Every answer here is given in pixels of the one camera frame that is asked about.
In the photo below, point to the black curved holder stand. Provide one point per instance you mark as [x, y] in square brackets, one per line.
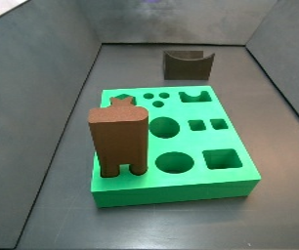
[187, 65]

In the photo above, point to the green shape sorter board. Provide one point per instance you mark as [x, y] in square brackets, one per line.
[198, 157]

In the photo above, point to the brown arch shaped block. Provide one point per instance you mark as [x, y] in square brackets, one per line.
[120, 134]

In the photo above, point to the brown star shaped block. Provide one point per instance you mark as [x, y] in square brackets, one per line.
[122, 102]

